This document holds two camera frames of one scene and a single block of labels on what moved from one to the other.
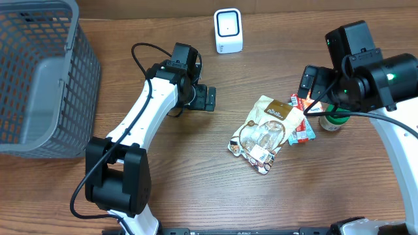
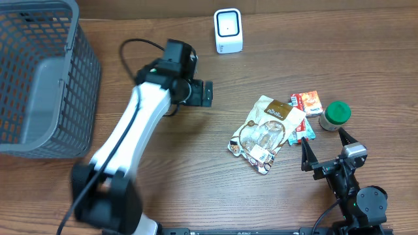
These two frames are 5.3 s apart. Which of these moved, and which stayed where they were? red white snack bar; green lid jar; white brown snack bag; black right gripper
Moved: black right gripper
Stayed: red white snack bar; white brown snack bag; green lid jar
